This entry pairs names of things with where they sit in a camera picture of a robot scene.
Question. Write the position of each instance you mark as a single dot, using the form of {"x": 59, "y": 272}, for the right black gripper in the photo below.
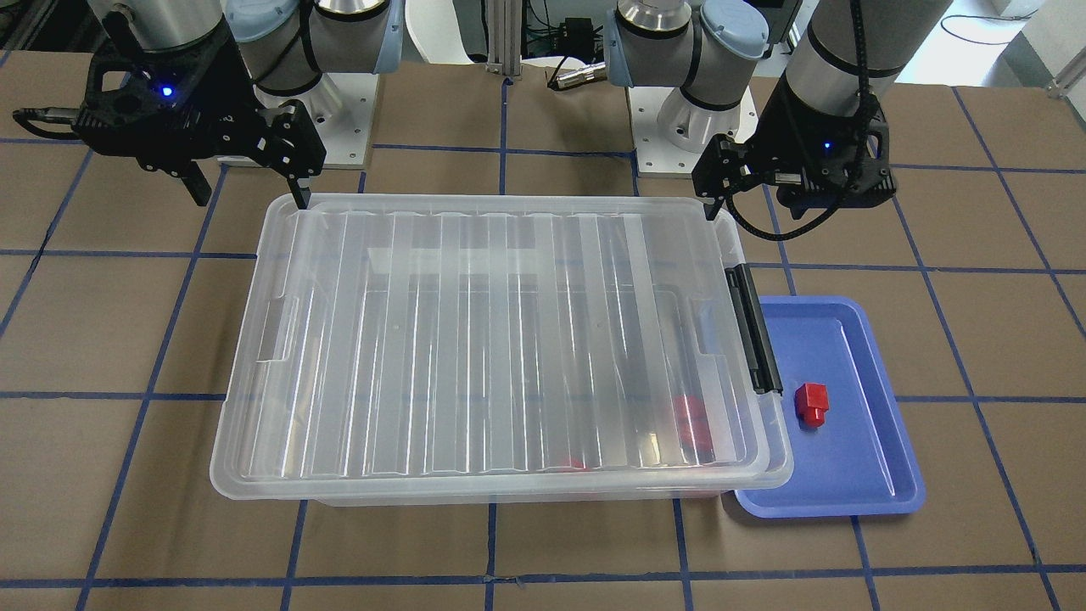
{"x": 227, "y": 96}

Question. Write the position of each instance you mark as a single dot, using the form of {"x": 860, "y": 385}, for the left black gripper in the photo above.
{"x": 782, "y": 134}

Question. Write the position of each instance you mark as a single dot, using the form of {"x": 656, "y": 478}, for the red block from tray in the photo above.
{"x": 812, "y": 403}

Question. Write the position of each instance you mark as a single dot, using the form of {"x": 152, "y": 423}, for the clear plastic box lid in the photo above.
{"x": 492, "y": 339}

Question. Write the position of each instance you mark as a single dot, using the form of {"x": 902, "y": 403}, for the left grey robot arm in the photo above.
{"x": 710, "y": 52}

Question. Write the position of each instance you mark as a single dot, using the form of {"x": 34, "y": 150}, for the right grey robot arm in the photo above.
{"x": 323, "y": 36}

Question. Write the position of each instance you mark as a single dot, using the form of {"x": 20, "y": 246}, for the red block in box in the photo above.
{"x": 572, "y": 465}
{"x": 692, "y": 425}

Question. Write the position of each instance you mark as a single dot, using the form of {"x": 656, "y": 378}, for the clear plastic storage box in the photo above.
{"x": 747, "y": 255}

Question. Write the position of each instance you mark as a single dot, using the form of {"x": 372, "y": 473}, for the blue plastic tray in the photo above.
{"x": 861, "y": 463}

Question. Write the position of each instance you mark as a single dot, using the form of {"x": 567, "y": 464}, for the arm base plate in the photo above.
{"x": 341, "y": 105}
{"x": 671, "y": 133}

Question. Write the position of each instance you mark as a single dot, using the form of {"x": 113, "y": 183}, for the aluminium frame post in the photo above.
{"x": 504, "y": 38}

